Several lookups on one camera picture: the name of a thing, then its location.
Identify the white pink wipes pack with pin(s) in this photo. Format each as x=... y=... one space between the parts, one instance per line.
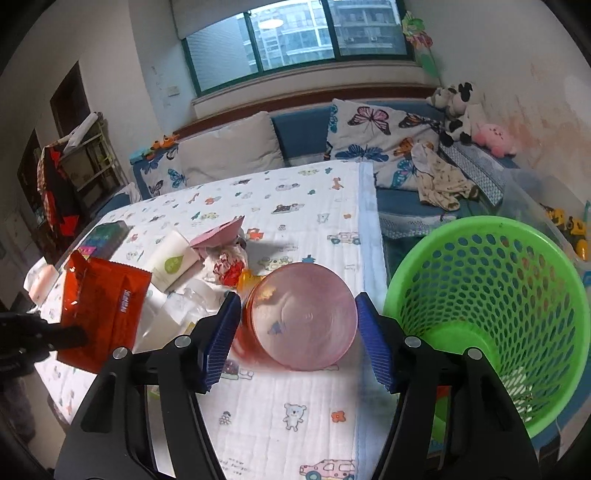
x=44 y=279

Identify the small butterfly print pillow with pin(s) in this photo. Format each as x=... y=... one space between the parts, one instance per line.
x=157 y=175

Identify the green framed window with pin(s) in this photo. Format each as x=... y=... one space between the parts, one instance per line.
x=295 y=32

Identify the pink round plush toy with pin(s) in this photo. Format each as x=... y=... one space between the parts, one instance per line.
x=494 y=138

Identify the clear plastic bottle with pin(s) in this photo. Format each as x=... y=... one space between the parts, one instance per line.
x=194 y=297

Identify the green blue toy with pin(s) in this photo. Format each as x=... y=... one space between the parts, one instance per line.
x=141 y=156

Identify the white wall socket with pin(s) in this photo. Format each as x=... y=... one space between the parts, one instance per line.
x=173 y=91

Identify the pink plastic bowl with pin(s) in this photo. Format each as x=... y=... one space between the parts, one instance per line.
x=304 y=318

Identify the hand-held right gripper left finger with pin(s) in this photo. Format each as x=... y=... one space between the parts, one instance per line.
x=224 y=337

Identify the small orange plastic piece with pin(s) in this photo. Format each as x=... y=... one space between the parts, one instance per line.
x=249 y=280

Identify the black white cow plush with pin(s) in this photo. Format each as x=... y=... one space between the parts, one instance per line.
x=459 y=120

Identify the printed white blanket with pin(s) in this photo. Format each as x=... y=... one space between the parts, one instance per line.
x=286 y=207

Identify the beige pillow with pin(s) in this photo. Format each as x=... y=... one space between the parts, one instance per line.
x=231 y=147

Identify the pink wrapper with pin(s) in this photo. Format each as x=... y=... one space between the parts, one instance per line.
x=217 y=236

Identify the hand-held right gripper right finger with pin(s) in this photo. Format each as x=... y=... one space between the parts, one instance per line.
x=374 y=341

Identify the clear plastic storage box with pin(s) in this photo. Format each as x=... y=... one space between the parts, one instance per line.
x=521 y=194

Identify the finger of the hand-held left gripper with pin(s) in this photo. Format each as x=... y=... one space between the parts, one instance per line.
x=51 y=334

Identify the colourful paper flower decoration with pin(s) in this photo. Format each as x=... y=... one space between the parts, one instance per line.
x=420 y=37

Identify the orange plush toy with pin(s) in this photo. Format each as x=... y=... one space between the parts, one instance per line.
x=165 y=141

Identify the red white candy wrapper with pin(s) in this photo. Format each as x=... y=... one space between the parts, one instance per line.
x=226 y=267

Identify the large butterfly print pillow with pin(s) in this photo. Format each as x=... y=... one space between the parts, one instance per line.
x=369 y=134

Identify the red black hanging clothes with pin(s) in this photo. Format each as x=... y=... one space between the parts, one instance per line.
x=55 y=194

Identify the green perforated plastic basket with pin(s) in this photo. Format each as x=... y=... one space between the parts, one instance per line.
x=415 y=286

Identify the blue white patterned cushion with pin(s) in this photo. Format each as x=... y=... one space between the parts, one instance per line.
x=480 y=170

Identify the dark colourful box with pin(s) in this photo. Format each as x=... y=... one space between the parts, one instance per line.
x=104 y=237

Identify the beige patterned baby clothes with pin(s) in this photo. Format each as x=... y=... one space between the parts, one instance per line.
x=443 y=184

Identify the red snack packet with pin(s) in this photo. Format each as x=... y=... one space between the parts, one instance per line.
x=106 y=304

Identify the beige plush toy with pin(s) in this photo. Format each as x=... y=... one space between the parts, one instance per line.
x=437 y=98

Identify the metal shelf rack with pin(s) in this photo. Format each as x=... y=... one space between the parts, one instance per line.
x=92 y=170

